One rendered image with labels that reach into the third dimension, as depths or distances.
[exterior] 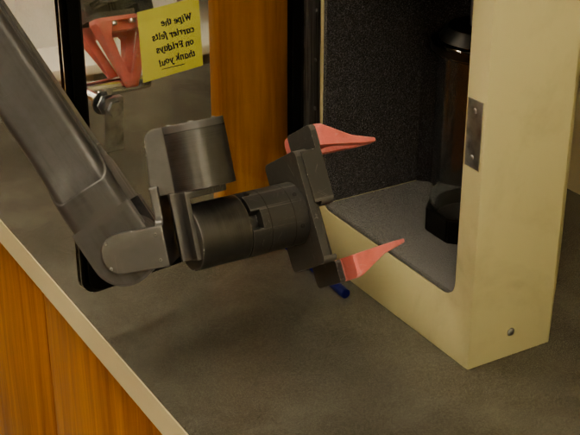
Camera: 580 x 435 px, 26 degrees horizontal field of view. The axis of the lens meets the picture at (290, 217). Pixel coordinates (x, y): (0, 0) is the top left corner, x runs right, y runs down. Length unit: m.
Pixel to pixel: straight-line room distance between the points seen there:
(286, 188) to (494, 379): 0.35
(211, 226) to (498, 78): 0.32
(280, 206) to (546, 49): 0.31
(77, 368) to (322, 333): 0.38
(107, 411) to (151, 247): 0.52
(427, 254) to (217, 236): 0.39
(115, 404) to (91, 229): 0.48
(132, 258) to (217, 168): 0.10
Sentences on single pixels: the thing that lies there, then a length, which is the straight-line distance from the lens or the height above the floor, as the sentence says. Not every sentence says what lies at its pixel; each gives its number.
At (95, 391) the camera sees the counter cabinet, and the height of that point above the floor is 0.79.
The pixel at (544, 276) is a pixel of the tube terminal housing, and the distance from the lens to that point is 1.34.
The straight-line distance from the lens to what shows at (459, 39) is 1.33.
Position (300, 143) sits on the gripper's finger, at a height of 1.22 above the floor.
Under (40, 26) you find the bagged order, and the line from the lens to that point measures 2.37.
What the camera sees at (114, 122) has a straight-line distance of 1.29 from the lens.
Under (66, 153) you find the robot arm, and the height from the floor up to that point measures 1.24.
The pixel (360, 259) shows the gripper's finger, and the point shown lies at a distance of 1.11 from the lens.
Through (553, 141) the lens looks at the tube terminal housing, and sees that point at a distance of 1.27.
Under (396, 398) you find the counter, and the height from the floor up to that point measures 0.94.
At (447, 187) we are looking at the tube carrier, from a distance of 1.39.
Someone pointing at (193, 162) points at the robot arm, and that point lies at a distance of 1.05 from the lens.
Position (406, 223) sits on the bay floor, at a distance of 1.45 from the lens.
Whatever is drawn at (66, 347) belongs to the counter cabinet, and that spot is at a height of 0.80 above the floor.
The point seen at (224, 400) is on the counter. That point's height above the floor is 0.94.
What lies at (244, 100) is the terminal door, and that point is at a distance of 1.40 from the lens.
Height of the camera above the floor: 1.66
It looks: 26 degrees down
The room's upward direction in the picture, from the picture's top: straight up
